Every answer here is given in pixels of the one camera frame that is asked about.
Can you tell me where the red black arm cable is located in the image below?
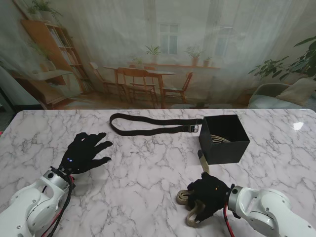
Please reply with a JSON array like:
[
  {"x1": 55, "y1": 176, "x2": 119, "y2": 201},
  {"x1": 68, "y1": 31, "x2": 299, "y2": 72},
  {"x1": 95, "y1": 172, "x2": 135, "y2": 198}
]
[
  {"x1": 223, "y1": 204, "x2": 235, "y2": 237},
  {"x1": 37, "y1": 175, "x2": 77, "y2": 237}
]

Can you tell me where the dark brown braided belt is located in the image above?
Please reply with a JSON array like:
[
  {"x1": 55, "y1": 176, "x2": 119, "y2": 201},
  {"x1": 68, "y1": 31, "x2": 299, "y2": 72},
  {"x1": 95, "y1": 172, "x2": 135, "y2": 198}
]
[{"x1": 109, "y1": 113, "x2": 203, "y2": 136}]

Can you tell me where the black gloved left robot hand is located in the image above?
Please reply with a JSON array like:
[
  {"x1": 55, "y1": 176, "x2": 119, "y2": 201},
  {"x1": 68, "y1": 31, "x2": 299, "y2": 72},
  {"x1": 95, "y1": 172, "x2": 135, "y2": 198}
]
[{"x1": 60, "y1": 132, "x2": 114, "y2": 175}]

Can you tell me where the black belt storage box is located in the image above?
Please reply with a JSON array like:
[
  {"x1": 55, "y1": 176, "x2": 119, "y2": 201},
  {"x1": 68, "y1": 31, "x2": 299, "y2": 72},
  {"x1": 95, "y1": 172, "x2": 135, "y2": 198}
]
[{"x1": 198, "y1": 114, "x2": 250, "y2": 165}]

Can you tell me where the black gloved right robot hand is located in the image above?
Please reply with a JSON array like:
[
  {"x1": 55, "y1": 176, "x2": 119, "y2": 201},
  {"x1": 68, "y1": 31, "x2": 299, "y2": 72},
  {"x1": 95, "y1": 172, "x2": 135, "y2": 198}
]
[{"x1": 187, "y1": 172, "x2": 231, "y2": 223}]

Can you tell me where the red black left arm cable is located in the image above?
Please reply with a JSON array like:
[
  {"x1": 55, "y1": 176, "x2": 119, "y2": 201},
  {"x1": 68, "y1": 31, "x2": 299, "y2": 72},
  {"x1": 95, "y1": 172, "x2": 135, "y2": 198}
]
[{"x1": 37, "y1": 175, "x2": 77, "y2": 237}]

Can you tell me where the printed room scene backdrop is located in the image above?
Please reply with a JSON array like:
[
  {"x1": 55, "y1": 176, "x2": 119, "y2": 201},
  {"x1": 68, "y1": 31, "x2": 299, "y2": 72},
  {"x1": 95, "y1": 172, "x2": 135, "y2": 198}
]
[{"x1": 0, "y1": 0, "x2": 316, "y2": 111}]

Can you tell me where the beige braided belt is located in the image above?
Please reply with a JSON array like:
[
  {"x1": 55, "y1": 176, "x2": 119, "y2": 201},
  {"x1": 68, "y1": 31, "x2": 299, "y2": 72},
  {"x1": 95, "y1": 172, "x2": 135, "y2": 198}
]
[
  {"x1": 176, "y1": 150, "x2": 210, "y2": 228},
  {"x1": 209, "y1": 134, "x2": 232, "y2": 146}
]

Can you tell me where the red black right arm cable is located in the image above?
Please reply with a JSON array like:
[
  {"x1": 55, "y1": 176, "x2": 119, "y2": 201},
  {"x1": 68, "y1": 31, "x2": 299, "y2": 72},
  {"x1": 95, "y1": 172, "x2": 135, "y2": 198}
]
[{"x1": 223, "y1": 204, "x2": 235, "y2": 237}]

